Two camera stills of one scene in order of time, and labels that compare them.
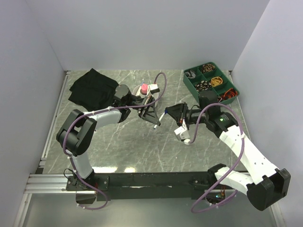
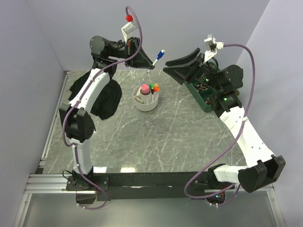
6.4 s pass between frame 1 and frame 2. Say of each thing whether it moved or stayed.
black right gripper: moved
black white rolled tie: stayed
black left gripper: moved
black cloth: stayed
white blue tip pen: moved
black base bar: stayed
